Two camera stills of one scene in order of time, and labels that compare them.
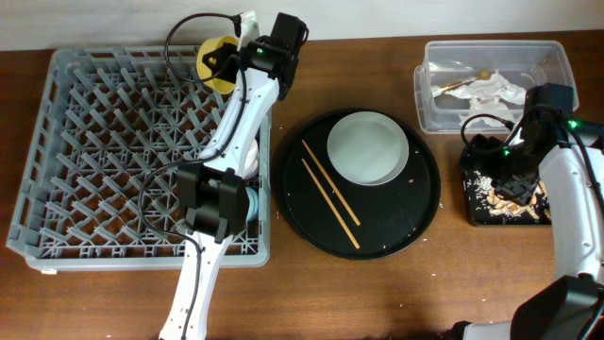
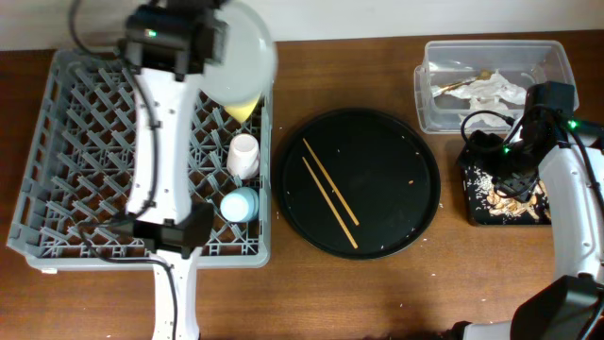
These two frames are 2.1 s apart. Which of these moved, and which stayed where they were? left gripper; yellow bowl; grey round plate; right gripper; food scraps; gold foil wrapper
Moved: grey round plate; left gripper; yellow bowl
Stayed: right gripper; gold foil wrapper; food scraps
